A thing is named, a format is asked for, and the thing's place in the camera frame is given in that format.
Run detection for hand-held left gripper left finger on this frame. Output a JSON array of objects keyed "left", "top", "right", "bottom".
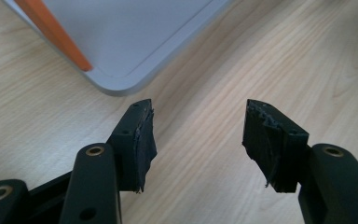
[{"left": 106, "top": 98, "right": 158, "bottom": 194}]

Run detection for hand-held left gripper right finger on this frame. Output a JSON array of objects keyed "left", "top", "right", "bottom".
[{"left": 241, "top": 98, "right": 310, "bottom": 194}]

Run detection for grey shoe rack orange posts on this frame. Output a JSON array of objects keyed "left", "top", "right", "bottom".
[{"left": 2, "top": 0, "right": 232, "bottom": 97}]

